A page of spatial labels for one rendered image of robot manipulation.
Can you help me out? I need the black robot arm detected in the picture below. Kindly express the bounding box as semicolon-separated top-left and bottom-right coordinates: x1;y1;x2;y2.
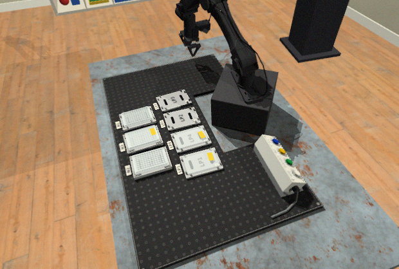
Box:
175;0;262;104

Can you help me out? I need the white button panel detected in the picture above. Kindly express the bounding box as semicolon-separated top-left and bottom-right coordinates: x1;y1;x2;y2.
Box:
254;134;306;218

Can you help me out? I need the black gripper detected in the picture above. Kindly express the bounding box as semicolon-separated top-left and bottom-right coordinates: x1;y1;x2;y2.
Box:
179;25;201;57

